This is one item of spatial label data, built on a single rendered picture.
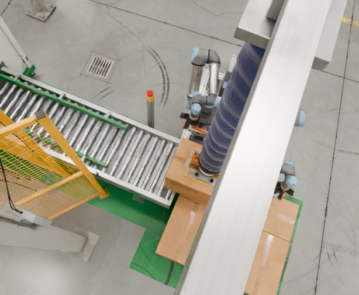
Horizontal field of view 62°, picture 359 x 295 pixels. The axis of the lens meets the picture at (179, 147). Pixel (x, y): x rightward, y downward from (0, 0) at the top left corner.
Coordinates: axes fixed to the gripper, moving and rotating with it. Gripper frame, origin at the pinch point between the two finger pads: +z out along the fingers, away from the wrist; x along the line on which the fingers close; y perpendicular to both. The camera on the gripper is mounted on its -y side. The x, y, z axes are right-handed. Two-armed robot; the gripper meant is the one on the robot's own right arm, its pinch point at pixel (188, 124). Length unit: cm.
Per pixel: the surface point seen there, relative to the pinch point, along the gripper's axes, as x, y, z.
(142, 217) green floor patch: -77, -12, 120
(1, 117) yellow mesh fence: -70, -113, -48
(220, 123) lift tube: -35, 21, -94
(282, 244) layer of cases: -51, 130, 63
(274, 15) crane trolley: -33, 21, -170
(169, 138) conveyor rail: 4, -17, 61
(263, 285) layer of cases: -93, 123, 63
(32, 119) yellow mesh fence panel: -73, -71, -89
